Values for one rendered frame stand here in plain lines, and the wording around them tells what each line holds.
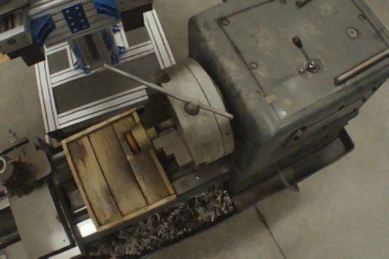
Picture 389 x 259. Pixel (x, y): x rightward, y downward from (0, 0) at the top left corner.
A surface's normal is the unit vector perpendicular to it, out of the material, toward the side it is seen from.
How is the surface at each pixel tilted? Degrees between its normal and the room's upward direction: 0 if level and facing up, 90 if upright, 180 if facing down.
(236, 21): 0
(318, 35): 0
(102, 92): 0
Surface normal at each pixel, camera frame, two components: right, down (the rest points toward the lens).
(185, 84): -0.06, -0.50
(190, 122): 0.21, 0.04
